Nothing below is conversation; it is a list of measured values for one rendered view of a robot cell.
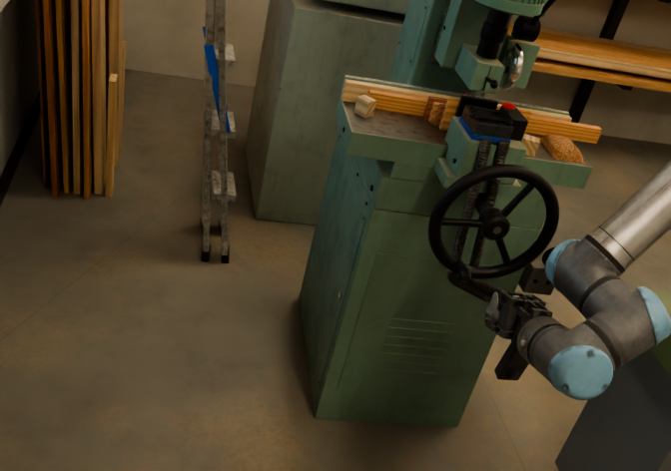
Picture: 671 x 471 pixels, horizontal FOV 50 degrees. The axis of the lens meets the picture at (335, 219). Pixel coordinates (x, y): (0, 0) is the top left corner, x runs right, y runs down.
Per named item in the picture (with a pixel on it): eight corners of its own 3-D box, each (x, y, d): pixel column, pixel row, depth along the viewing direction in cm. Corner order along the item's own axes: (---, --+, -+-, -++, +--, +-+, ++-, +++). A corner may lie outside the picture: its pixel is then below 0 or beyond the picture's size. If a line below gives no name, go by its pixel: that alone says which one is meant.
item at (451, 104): (439, 130, 173) (449, 99, 169) (438, 127, 174) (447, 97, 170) (520, 142, 177) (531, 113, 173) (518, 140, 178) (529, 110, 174)
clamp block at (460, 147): (453, 177, 159) (465, 140, 154) (438, 150, 170) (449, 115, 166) (515, 186, 162) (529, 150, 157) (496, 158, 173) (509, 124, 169)
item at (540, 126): (365, 108, 175) (369, 92, 173) (364, 104, 177) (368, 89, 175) (596, 144, 188) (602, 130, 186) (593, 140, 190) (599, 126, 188)
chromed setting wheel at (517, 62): (503, 96, 186) (519, 50, 180) (489, 79, 197) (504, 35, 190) (514, 98, 187) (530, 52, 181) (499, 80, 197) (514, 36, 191)
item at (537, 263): (523, 292, 187) (533, 267, 183) (507, 265, 197) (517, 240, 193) (552, 296, 188) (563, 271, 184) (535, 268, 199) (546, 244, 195)
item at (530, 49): (494, 84, 193) (509, 40, 187) (486, 74, 199) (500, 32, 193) (526, 89, 195) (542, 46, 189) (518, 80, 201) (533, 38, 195)
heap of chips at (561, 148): (554, 159, 172) (559, 149, 171) (536, 137, 183) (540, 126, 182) (587, 164, 174) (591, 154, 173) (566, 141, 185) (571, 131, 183)
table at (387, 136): (349, 175, 155) (355, 150, 152) (334, 117, 181) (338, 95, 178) (601, 209, 168) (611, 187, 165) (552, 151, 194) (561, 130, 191)
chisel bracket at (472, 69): (466, 96, 172) (477, 62, 168) (451, 74, 184) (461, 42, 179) (495, 100, 173) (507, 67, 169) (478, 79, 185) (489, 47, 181)
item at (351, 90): (341, 101, 175) (345, 81, 173) (340, 97, 177) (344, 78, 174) (565, 136, 188) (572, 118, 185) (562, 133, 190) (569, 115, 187)
